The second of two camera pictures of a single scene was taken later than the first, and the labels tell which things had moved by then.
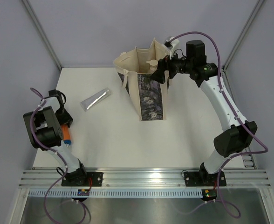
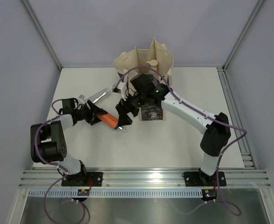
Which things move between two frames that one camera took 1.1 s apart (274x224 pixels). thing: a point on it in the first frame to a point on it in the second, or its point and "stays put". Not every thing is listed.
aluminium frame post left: [37, 23] stays put
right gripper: [159, 75] to [122, 109]
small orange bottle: [66, 136] to [110, 120]
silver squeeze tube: [88, 102] stays put
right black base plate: [203, 178] stays put
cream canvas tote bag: [149, 96] stays put
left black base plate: [83, 178] stays put
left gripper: [67, 119] to [94, 111]
